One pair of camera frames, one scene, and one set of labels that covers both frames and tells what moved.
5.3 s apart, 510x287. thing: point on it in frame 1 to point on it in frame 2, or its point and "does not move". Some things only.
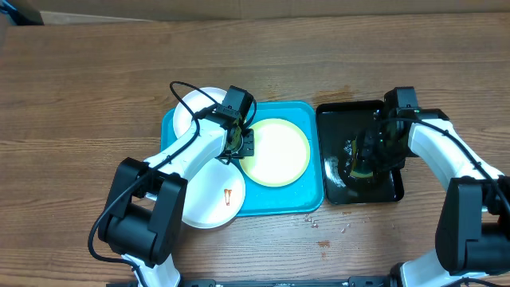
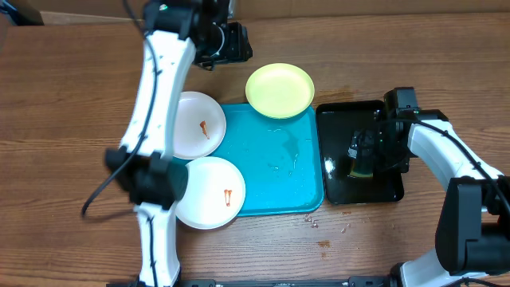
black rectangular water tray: (341, 122) does not move
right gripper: (371, 155) does not move
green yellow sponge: (355, 173) does not move
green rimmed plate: (281, 153) to (280, 90)
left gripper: (249, 147) to (241, 49)
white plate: (214, 195) does not move
